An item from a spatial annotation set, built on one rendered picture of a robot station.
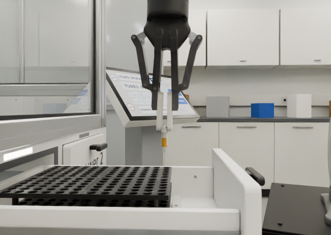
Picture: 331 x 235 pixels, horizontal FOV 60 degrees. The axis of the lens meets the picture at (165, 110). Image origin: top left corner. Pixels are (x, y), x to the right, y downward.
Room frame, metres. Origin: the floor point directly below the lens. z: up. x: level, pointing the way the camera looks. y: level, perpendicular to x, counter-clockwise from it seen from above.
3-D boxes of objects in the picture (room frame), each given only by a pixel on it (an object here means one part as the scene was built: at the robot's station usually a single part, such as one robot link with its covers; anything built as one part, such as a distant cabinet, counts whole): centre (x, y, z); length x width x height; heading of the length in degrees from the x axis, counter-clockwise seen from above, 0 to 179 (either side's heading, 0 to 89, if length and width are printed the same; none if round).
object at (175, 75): (0.52, -0.02, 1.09); 0.04 x 0.01 x 0.11; 174
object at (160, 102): (0.52, 0.01, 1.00); 0.03 x 0.01 x 0.07; 174
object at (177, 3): (0.52, 0.00, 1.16); 0.08 x 0.07 x 0.09; 84
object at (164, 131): (0.52, 0.00, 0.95); 0.01 x 0.01 x 0.05
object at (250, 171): (0.44, -0.12, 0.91); 0.07 x 0.04 x 0.01; 177
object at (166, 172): (0.44, 0.00, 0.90); 0.18 x 0.02 x 0.01; 177
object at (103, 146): (0.77, 0.18, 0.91); 0.07 x 0.04 x 0.01; 177
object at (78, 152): (0.77, 0.21, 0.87); 0.29 x 0.02 x 0.11; 177
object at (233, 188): (0.44, -0.10, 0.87); 0.29 x 0.02 x 0.11; 177
